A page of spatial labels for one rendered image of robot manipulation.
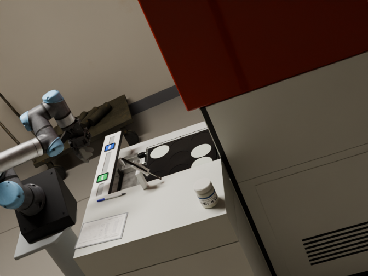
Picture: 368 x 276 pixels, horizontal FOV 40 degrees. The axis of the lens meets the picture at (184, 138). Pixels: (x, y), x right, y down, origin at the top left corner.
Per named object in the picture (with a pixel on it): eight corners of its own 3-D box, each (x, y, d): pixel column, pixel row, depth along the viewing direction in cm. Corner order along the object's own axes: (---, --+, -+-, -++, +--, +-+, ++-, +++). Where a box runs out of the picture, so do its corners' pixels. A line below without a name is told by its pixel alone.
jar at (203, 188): (218, 193, 193) (210, 174, 188) (219, 205, 187) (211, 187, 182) (201, 199, 194) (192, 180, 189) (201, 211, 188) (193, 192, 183)
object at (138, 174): (156, 180, 216) (143, 157, 209) (155, 186, 213) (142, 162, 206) (143, 185, 217) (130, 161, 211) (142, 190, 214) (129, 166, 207)
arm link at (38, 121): (29, 134, 200) (53, 120, 203) (16, 113, 203) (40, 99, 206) (34, 141, 208) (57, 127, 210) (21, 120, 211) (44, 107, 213)
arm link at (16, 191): (16, 216, 229) (0, 213, 216) (3, 192, 233) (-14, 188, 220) (37, 200, 229) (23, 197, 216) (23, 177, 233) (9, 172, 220)
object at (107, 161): (132, 150, 276) (121, 130, 269) (121, 218, 229) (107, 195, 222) (116, 156, 278) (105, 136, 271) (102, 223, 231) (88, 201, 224)
